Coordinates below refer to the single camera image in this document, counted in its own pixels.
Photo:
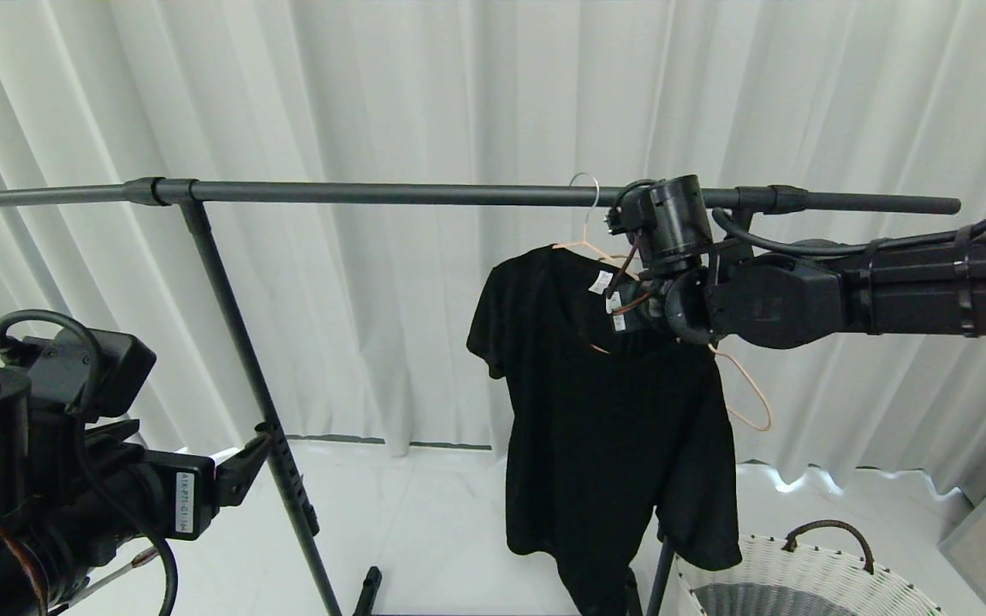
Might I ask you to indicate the black short-sleeved shirt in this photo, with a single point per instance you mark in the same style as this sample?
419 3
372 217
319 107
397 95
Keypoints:
596 445

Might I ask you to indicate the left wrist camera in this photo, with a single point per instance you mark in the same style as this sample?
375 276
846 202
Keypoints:
108 368

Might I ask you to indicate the white laundry basket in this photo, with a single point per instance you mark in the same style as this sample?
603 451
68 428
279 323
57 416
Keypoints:
767 565

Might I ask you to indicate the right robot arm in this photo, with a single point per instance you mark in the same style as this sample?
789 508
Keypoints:
801 299

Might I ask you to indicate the black clothes rack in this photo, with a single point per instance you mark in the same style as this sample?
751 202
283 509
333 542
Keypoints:
373 192

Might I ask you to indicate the white curtain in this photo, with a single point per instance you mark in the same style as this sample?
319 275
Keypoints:
373 85

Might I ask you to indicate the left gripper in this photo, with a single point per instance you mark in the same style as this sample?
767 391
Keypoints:
159 492

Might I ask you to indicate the pink clothes hanger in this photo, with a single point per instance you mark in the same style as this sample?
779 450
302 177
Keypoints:
608 256
769 411

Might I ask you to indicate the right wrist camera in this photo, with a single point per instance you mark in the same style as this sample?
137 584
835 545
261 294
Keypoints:
615 301

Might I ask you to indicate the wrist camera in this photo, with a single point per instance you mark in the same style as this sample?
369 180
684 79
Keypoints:
615 301
108 368

